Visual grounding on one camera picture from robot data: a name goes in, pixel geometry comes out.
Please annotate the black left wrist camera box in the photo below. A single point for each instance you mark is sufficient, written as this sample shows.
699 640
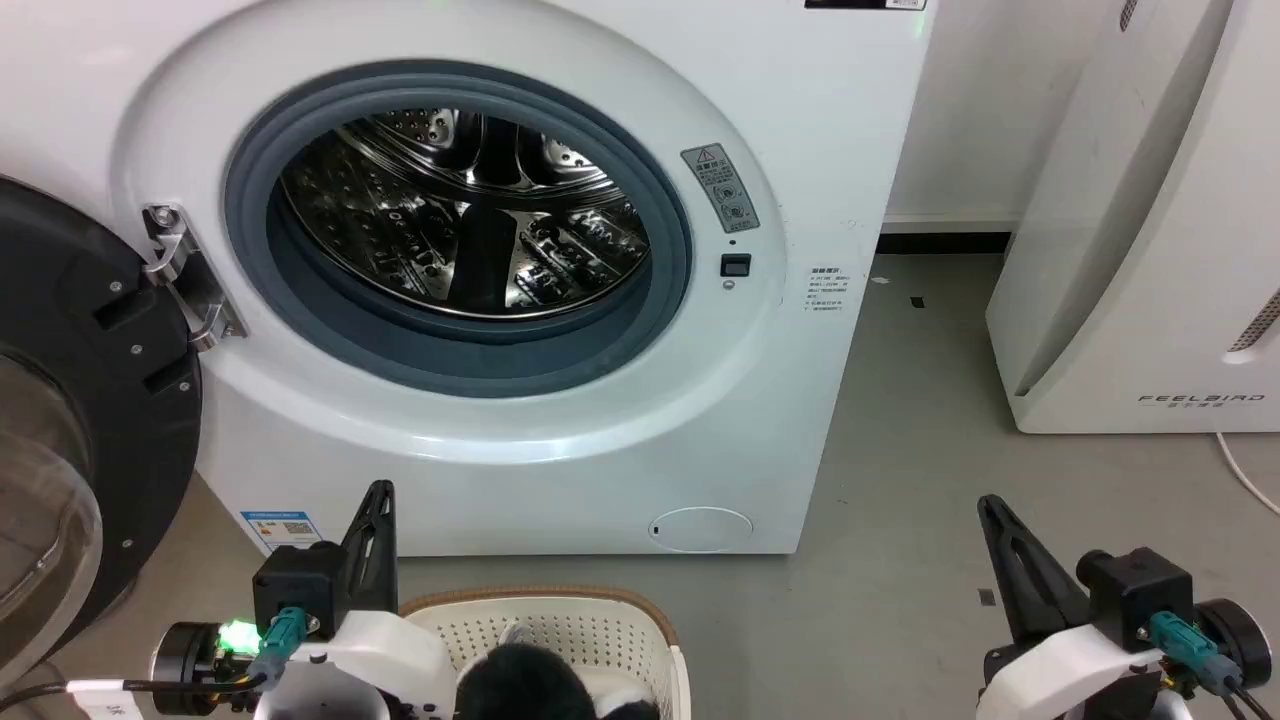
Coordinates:
298 585

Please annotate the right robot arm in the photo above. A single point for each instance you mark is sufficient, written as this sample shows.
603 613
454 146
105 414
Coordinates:
1238 640

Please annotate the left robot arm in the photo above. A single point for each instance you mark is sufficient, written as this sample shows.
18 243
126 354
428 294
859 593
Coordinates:
185 665

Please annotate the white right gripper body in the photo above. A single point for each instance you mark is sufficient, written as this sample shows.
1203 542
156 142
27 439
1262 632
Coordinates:
1060 675

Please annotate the white front-load washing machine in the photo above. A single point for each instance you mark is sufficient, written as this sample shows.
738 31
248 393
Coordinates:
800 150

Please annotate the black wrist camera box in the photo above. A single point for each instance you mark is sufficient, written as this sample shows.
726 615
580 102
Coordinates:
1135 590
298 585

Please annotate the metal door hinge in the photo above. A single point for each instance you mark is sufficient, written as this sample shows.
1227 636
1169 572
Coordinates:
190 280

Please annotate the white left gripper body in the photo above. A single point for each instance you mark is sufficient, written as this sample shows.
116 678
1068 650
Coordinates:
390 660

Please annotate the black door latch socket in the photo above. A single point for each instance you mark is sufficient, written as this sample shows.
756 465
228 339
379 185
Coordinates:
735 265

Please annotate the stainless steel washing machine drum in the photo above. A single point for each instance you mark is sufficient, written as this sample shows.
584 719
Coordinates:
400 220

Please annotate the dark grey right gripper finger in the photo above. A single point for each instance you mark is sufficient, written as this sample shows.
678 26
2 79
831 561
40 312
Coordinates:
1030 585

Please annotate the black round washer door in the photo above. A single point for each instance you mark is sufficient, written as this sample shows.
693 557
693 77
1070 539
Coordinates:
100 330

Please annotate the small white text label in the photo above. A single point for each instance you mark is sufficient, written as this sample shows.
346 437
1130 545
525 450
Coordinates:
826 288

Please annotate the white air purifier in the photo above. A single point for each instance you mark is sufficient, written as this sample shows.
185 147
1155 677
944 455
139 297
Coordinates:
1140 250

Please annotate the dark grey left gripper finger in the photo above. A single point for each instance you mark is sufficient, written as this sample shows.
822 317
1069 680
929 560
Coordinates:
372 560

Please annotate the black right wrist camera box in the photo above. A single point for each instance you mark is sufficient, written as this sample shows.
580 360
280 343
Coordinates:
1135 590

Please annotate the white perforated laundry basket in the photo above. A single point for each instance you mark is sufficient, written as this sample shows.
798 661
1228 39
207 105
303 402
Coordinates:
560 628

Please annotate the grey warning sticker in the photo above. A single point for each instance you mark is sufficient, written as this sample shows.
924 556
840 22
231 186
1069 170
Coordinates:
722 190

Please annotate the black garment in basket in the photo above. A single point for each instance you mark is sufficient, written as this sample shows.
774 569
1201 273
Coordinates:
520 685

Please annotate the round white filter cover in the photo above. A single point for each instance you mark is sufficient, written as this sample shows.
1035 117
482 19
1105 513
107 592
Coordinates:
700 530

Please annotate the grey rubber door gasket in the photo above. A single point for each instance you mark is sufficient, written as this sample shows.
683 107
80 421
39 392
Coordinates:
480 362

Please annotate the blue white energy label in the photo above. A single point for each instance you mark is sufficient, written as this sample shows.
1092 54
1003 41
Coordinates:
280 528

